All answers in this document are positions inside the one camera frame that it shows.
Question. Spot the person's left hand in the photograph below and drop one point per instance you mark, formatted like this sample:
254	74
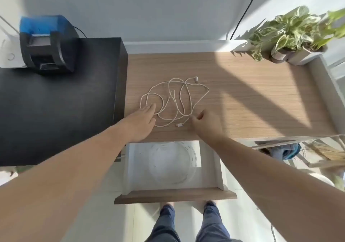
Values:
138	124

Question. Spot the person's right hand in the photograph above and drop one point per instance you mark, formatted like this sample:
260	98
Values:
209	127

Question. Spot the person's left thumb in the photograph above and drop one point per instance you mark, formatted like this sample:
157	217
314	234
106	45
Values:
154	123

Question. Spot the person's right thumb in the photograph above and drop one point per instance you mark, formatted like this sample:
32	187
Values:
194	120

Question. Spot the person's left forearm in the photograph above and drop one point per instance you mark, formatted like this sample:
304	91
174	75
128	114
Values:
67	177

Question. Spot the person's right forearm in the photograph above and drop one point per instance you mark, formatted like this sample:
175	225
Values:
269	185

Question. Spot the clear round plastic sheet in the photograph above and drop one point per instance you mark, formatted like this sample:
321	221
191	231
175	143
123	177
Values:
172	163

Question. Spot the white drawer with wooden front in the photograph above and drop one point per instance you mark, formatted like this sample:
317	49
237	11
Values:
172	194

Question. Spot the person's left foot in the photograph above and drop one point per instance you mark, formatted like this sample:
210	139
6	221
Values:
168	204

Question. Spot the person's foot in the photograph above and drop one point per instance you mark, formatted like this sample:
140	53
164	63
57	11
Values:
211	203
168	204

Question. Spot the person's right foot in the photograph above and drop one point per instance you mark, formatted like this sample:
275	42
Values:
211	203

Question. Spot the black cabinet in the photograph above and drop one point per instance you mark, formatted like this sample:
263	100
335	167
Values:
59	109

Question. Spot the blue bag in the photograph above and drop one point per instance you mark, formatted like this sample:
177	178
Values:
288	150

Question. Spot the person's left leg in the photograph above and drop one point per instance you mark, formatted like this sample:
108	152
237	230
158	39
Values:
164	225

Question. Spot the person's leg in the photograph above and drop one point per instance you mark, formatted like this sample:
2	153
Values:
164	225
213	223

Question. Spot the person's right leg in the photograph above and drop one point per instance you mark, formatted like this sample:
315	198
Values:
213	223

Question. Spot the white plant pot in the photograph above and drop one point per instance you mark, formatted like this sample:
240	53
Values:
302	55

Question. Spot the black and blue receipt printer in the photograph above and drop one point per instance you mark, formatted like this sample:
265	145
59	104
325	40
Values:
48	45

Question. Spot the wooden slatted rack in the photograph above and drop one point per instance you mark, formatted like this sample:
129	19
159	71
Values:
318	163

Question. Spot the green variegated pothos plant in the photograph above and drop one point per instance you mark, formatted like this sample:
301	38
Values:
291	28

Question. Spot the white appliance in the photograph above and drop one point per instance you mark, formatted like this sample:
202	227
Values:
9	47

